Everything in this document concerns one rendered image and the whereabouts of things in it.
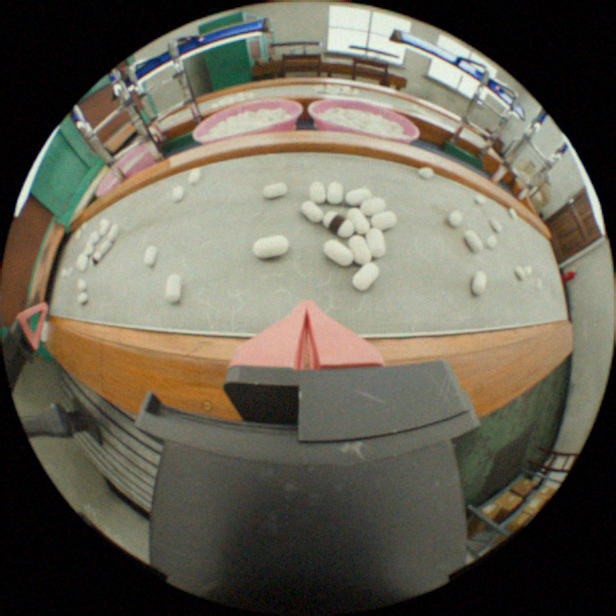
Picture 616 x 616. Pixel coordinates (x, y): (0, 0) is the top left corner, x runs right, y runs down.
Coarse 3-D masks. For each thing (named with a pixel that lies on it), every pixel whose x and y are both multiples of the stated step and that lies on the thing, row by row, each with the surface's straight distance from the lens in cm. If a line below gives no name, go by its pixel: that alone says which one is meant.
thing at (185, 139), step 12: (192, 36) 81; (168, 48) 72; (144, 60) 86; (180, 60) 71; (132, 72) 80; (180, 72) 70; (132, 84) 79; (180, 84) 71; (144, 96) 79; (192, 96) 71; (144, 108) 79; (192, 108) 71; (156, 120) 79; (156, 132) 81; (192, 132) 76; (168, 144) 81; (180, 144) 79
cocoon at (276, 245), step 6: (258, 240) 22; (264, 240) 22; (270, 240) 21; (276, 240) 21; (282, 240) 21; (258, 246) 21; (264, 246) 21; (270, 246) 21; (276, 246) 21; (282, 246) 21; (258, 252) 22; (264, 252) 21; (270, 252) 21; (276, 252) 21; (282, 252) 22
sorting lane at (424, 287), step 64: (192, 192) 37; (256, 192) 30; (384, 192) 32; (448, 192) 42; (64, 256) 91; (128, 256) 39; (192, 256) 27; (256, 256) 23; (320, 256) 23; (384, 256) 24; (448, 256) 30; (512, 256) 49; (128, 320) 33; (192, 320) 24; (256, 320) 21; (384, 320) 22; (448, 320) 27; (512, 320) 40
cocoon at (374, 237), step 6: (372, 228) 24; (366, 234) 24; (372, 234) 23; (378, 234) 23; (366, 240) 24; (372, 240) 23; (378, 240) 23; (372, 246) 22; (378, 246) 22; (384, 246) 23; (372, 252) 23; (378, 252) 22; (384, 252) 23
